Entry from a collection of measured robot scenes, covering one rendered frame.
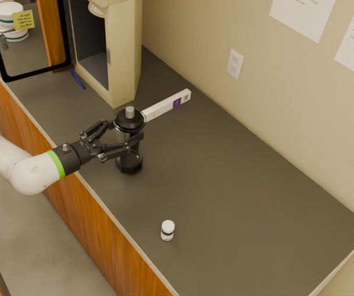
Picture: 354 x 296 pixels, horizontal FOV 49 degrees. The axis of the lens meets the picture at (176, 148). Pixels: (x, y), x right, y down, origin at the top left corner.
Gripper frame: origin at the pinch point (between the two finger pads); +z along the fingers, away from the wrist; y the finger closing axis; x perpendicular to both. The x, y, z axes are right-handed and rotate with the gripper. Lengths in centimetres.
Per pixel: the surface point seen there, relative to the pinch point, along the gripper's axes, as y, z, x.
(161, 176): -9.8, 8.0, 21.0
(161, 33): 54, 57, 10
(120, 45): 31.3, 18.1, -9.1
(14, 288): 32, -50, 116
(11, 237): 61, -39, 116
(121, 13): 31.4, 18.8, -22.1
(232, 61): 7, 56, -2
